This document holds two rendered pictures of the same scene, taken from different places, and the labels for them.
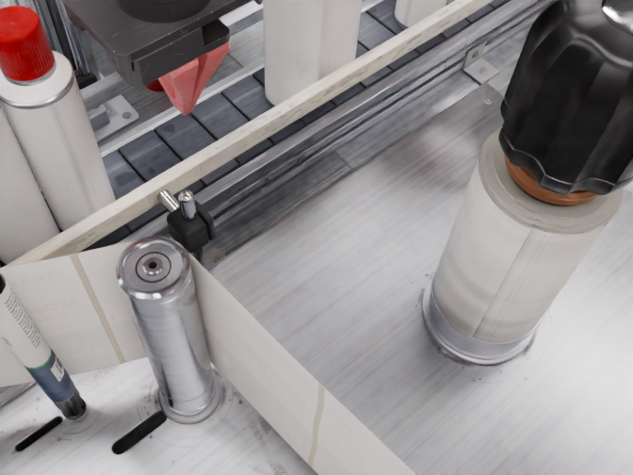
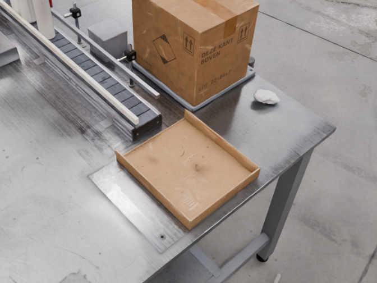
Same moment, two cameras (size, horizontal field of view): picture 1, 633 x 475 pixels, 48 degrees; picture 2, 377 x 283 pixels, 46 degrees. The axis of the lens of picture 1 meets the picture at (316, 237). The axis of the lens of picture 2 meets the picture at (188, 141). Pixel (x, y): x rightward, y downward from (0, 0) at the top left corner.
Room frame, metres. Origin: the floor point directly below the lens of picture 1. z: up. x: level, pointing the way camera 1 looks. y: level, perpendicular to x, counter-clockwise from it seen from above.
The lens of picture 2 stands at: (1.09, -1.38, 1.80)
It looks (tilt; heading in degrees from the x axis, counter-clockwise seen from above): 47 degrees down; 89
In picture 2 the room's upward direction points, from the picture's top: 5 degrees clockwise
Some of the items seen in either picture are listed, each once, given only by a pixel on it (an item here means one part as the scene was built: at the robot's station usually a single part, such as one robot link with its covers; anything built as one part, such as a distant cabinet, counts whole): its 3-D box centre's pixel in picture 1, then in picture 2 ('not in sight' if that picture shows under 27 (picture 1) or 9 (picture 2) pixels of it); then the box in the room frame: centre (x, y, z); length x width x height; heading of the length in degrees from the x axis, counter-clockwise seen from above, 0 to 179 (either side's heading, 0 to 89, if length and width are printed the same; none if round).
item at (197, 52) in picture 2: not in sight; (192, 34); (1.11, -0.17, 0.99); 0.30 x 0.24 x 0.27; 135
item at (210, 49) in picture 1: (159, 66); not in sight; (0.33, 0.11, 1.05); 0.07 x 0.07 x 0.09; 46
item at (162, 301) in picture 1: (174, 340); not in sight; (0.18, 0.08, 0.97); 0.05 x 0.05 x 0.19
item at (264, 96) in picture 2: not in sight; (266, 96); (1.36, -0.29, 0.85); 0.08 x 0.07 x 0.04; 147
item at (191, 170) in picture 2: not in sight; (187, 163); (1.11, -0.59, 0.85); 0.30 x 0.26 x 0.04; 135
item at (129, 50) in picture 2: not in sight; (125, 68); (0.91, -0.28, 0.91); 0.07 x 0.03 x 0.16; 45
